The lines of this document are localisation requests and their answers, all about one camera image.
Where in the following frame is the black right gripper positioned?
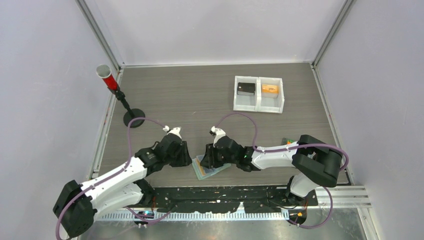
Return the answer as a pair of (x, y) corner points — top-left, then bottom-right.
(200, 143), (238, 170)

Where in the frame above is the green card holder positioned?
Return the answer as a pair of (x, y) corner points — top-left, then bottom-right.
(191, 155), (231, 181)

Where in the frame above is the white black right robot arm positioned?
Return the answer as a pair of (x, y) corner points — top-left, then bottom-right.
(200, 134), (343, 205)

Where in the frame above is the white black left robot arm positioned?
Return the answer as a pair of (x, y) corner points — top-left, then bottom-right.
(52, 132), (192, 239)

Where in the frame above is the white two-compartment bin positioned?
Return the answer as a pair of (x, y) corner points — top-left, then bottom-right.
(233, 75), (285, 114)

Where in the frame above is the black box in bin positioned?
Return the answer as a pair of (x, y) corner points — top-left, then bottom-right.
(236, 82), (256, 96)

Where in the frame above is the orange box in bin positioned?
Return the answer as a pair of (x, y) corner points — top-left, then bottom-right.
(261, 84), (280, 99)

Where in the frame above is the red microphone on stand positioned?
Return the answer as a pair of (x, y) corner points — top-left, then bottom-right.
(96, 64), (146, 128)

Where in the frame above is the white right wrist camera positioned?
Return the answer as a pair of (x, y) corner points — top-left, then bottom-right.
(209, 126), (227, 146)

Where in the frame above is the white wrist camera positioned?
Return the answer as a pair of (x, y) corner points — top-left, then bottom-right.
(209, 126), (227, 146)
(162, 125), (182, 139)

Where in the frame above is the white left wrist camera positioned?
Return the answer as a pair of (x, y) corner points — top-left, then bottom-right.
(162, 125), (182, 139)

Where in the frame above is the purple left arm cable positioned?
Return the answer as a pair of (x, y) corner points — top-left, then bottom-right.
(54, 117), (168, 240)

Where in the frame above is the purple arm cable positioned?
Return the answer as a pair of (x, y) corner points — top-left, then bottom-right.
(54, 117), (168, 240)
(215, 112), (350, 171)

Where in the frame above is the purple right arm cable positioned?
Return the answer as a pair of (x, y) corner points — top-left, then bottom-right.
(215, 112), (350, 171)

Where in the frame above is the aluminium front rail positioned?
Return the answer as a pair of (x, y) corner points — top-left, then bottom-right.
(97, 186), (372, 224)

